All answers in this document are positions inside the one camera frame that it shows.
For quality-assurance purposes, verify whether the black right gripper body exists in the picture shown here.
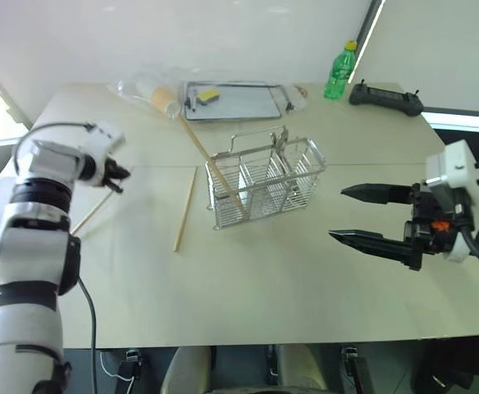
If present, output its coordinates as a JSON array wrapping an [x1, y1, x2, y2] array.
[[403, 181, 477, 258]]

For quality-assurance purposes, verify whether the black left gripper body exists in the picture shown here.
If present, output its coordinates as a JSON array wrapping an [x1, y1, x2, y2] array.
[[101, 157, 121, 188]]

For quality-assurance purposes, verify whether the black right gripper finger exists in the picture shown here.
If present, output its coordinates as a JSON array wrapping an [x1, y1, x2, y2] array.
[[328, 228, 424, 272], [340, 183, 413, 206]]

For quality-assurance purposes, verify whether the metal spoon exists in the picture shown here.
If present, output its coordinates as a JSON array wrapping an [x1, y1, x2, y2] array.
[[269, 126, 290, 166]]

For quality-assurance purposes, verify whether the wooden chopstick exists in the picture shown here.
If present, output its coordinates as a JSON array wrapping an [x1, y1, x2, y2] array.
[[71, 190, 116, 238], [173, 169, 198, 253], [179, 116, 244, 209]]

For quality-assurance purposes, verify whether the stack of paper cups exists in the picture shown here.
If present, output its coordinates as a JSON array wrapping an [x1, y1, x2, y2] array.
[[148, 85, 181, 119]]

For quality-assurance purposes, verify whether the clear plastic bag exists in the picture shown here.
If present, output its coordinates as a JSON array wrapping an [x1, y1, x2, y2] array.
[[107, 72, 184, 125]]

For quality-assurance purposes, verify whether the black remote controller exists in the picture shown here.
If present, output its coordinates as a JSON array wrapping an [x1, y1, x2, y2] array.
[[348, 79, 425, 117]]

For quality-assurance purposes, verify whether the yellow sponge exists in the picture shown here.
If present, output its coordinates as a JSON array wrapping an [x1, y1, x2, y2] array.
[[195, 87, 221, 106]]

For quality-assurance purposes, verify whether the green plastic bottle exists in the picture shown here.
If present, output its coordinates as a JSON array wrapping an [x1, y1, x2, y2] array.
[[323, 39, 360, 101]]

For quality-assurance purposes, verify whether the black table clamp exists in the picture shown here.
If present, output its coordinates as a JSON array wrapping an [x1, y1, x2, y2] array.
[[340, 346, 368, 381], [118, 347, 144, 382]]

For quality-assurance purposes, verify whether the small clear plastic wrapper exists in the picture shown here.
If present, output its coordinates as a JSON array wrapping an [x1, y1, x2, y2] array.
[[283, 83, 311, 112]]

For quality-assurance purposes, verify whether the grey metal tray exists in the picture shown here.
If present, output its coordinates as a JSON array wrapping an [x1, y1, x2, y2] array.
[[181, 80, 294, 123]]

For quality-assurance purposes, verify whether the grey rounded shape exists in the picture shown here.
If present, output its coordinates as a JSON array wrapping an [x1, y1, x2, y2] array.
[[278, 343, 329, 394], [160, 346, 212, 394]]

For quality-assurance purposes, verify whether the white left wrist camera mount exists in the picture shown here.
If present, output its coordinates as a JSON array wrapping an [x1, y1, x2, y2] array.
[[84, 121, 126, 186]]

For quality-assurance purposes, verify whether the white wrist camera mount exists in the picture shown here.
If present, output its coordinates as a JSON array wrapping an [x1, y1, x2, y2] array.
[[84, 121, 126, 186], [425, 139, 479, 263]]

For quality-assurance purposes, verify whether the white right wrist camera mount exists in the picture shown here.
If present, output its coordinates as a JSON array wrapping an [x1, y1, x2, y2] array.
[[425, 139, 479, 263]]

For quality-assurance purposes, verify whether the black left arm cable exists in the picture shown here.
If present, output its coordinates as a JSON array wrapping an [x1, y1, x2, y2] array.
[[12, 121, 97, 394]]

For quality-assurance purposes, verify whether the metal wire basket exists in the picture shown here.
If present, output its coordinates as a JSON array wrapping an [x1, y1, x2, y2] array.
[[204, 125, 327, 231]]

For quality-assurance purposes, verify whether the thin white cable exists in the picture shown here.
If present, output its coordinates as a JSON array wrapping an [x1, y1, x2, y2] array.
[[99, 351, 136, 394]]

